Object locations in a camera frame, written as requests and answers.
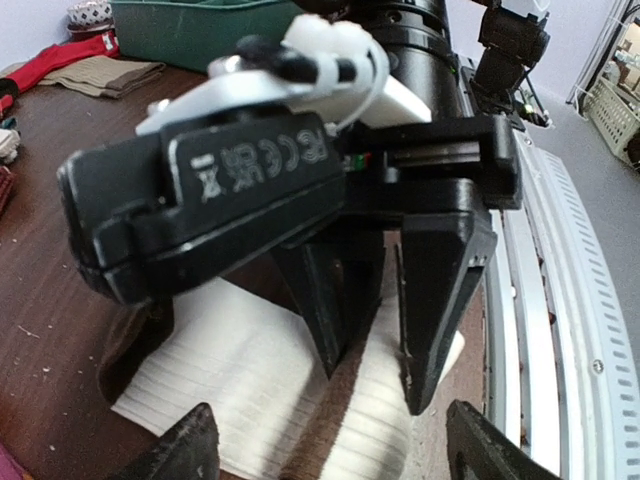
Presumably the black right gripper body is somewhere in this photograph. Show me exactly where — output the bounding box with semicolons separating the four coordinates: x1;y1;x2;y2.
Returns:
279;112;524;251

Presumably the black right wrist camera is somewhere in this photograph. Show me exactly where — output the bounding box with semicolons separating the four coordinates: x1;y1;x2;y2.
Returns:
58;113;345;305

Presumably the maroon sock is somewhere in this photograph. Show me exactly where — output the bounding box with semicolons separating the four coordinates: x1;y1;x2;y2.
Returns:
0;165;15;214

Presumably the tan and brown ribbed sock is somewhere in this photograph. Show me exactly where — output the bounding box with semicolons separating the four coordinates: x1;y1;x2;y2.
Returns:
38;56;166;99

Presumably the red and cream lace sock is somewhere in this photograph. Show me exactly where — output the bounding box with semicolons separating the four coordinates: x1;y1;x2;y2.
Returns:
0;129;21;165

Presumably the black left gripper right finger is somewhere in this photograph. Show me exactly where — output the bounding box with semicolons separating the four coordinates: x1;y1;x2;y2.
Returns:
446;400;558;480

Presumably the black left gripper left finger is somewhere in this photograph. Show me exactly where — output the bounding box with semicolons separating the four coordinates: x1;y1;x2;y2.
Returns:
119;403;220;480

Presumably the patterned white ceramic bowl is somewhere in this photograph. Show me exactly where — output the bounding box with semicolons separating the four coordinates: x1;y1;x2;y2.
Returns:
67;0;113;27

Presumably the long red sock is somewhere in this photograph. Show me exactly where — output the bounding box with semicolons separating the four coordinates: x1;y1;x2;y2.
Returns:
1;31;119;98

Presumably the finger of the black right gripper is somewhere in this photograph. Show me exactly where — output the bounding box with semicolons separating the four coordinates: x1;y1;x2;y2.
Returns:
277;239;385;376
396;211;497;415

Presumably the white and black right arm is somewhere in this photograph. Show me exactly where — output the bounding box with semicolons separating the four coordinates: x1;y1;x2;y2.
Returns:
273;1;549;415

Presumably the black red yellow argyle sock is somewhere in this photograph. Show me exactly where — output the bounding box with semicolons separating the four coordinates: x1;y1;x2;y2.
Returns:
0;77;20;117

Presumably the green plastic divided organizer tray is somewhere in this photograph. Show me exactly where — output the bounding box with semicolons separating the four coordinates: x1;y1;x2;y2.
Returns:
110;0;303;72

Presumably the dark red round plate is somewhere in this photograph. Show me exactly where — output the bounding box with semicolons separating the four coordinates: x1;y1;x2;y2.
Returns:
67;21;114;35

